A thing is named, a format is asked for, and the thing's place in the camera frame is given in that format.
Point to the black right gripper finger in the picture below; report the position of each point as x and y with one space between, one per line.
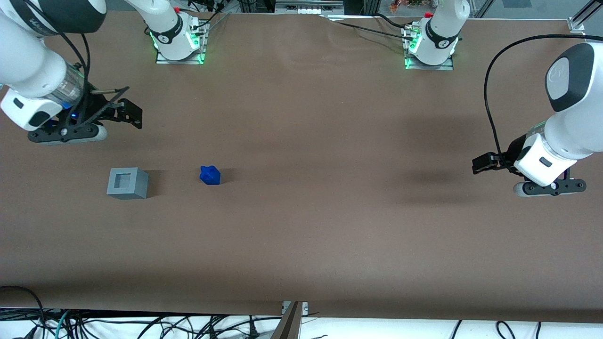
131 113
104 118

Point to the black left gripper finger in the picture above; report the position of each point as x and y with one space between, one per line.
483 164

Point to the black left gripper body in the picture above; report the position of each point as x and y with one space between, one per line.
514 152

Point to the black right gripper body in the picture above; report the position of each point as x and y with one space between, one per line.
95 106

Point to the blue plastic part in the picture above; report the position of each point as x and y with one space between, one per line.
210 175

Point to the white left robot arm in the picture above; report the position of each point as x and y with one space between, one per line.
570 127

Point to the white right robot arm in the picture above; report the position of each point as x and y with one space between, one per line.
28 66

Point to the gray square base block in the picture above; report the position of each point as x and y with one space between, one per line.
134 186

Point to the aluminium corner profile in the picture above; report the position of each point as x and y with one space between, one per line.
584 16

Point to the brown table mat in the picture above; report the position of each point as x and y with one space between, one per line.
301 226

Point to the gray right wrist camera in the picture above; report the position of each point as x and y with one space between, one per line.
66 134

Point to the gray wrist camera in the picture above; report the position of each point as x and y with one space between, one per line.
549 187
66 134

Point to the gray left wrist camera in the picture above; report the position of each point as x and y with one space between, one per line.
549 187

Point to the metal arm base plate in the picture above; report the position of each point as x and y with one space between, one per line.
447 65
200 52

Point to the metal table edge bracket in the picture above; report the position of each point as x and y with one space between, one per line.
305 307

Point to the aluminium profile post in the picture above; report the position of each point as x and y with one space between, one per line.
288 325

